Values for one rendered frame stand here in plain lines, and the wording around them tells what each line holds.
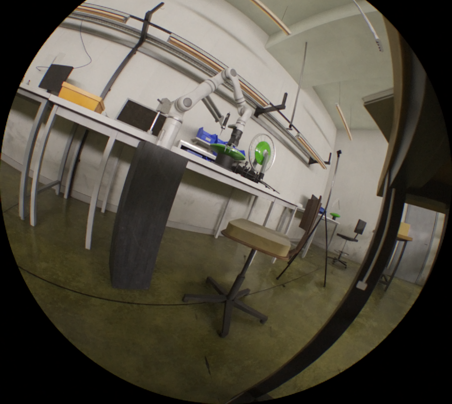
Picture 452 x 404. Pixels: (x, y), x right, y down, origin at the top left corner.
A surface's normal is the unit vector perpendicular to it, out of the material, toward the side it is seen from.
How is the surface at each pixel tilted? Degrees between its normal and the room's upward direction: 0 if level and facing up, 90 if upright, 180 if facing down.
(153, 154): 90
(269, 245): 90
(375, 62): 180
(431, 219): 90
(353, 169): 90
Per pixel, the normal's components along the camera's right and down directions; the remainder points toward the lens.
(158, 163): 0.63, 0.19
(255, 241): -0.32, -0.18
